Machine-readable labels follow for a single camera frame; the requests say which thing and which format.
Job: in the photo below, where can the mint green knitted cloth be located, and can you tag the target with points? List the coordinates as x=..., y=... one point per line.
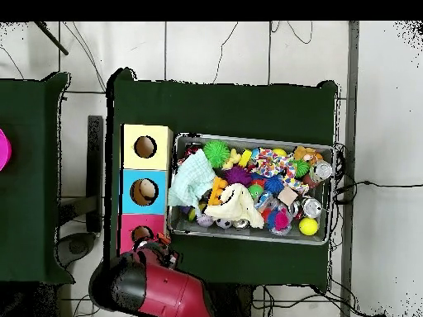
x=191, y=178

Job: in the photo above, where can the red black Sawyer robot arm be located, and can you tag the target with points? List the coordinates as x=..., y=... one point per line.
x=172, y=294

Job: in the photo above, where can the wooden box with three holes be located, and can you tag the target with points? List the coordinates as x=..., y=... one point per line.
x=162, y=158

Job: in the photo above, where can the shallow silver mesh bin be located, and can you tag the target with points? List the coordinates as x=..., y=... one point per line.
x=314, y=240

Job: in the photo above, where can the orange plastic block toy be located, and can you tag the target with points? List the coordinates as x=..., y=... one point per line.
x=216, y=190

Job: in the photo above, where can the cream knitted cloth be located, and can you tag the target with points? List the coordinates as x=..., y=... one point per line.
x=238, y=204

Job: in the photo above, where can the purple knobbly ball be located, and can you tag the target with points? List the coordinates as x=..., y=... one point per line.
x=238, y=175

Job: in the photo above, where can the green spiky rubber ball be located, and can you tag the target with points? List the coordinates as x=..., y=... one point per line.
x=215, y=153

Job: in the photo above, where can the dark green cloth side table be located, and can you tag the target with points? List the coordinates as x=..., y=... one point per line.
x=33, y=214

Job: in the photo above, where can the colourful dotted cloth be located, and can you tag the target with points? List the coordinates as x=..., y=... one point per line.
x=271, y=163

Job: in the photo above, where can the dark green table cloth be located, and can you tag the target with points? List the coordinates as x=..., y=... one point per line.
x=214, y=109

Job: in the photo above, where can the yellow ball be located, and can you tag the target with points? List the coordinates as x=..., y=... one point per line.
x=309, y=227

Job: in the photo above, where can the silver drink can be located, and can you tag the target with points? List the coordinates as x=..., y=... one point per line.
x=312, y=207

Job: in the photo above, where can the brown plush toy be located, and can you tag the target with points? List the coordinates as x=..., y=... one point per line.
x=304, y=153

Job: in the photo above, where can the pink round object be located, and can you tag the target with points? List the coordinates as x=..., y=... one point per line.
x=4, y=150

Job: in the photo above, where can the black rod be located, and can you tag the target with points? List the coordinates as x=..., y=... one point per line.
x=53, y=39

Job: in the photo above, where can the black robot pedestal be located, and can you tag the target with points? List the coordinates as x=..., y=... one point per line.
x=231, y=303

